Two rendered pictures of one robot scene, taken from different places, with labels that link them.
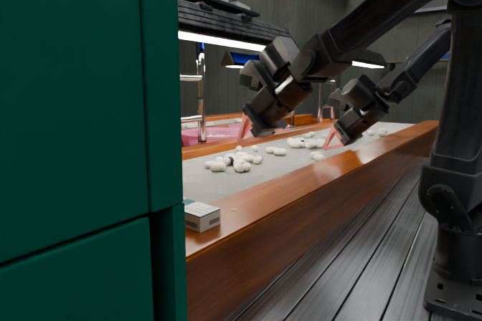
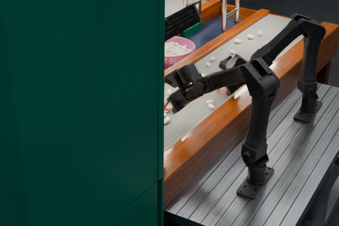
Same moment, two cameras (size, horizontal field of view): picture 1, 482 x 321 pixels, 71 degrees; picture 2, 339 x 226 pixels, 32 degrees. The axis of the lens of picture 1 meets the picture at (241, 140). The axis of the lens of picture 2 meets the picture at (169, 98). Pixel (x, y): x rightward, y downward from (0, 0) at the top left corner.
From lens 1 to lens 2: 1.61 m
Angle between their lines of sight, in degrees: 20
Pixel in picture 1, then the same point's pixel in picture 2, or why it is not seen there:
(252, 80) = (172, 83)
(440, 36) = (289, 31)
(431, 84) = not seen: outside the picture
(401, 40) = not seen: outside the picture
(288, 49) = (191, 73)
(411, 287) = (235, 186)
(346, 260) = (214, 175)
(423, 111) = not seen: outside the picture
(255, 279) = (178, 186)
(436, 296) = (240, 189)
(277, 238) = (186, 171)
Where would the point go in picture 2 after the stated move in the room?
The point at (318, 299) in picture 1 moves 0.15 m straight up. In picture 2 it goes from (200, 192) to (202, 156)
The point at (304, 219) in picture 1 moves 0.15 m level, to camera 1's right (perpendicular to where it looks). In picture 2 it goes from (197, 160) to (238, 158)
